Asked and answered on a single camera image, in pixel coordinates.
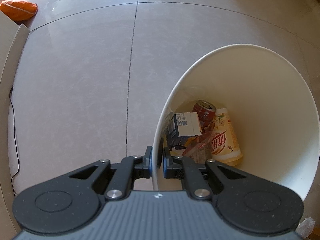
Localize clear plastic bag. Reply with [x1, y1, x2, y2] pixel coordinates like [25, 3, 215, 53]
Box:
[296, 217, 315, 239]

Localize yellow milk tea cup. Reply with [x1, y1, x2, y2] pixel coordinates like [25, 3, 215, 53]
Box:
[210, 108, 243, 166]

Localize orange cushion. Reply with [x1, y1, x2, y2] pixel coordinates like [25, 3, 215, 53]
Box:
[0, 0, 39, 22]

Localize red drink can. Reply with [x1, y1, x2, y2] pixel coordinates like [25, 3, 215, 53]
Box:
[192, 100, 216, 131]

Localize crumpled paper wrapper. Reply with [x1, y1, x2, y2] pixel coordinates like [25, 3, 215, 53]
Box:
[182, 132, 212, 164]

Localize black cable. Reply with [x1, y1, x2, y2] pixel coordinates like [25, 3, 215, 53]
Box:
[8, 87, 21, 197]

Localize blue milk carton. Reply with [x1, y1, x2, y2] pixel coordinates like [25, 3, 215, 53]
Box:
[166, 112, 202, 150]

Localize white round trash bin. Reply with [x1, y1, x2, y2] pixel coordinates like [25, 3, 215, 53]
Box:
[151, 44, 319, 199]

